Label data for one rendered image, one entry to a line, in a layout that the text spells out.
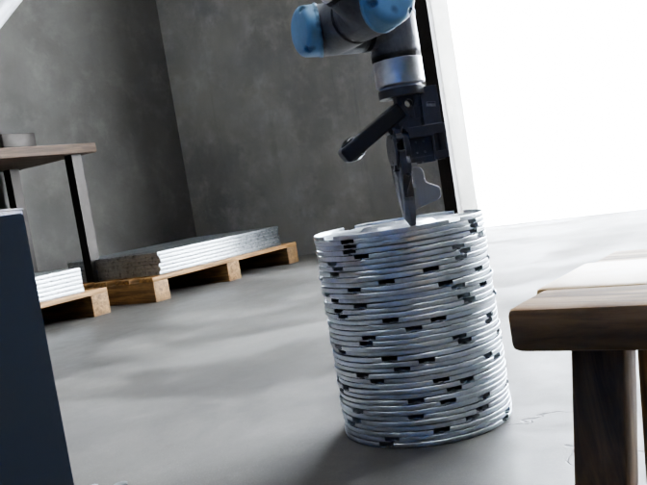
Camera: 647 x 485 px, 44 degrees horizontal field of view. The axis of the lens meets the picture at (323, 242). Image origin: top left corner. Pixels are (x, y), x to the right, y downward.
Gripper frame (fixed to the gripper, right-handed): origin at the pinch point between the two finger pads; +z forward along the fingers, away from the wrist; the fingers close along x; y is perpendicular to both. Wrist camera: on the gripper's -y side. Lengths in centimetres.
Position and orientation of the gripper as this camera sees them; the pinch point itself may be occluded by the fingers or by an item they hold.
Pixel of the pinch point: (407, 219)
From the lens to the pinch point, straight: 125.4
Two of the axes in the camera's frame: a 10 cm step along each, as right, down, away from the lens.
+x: -0.9, -0.5, 9.9
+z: 1.6, 9.8, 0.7
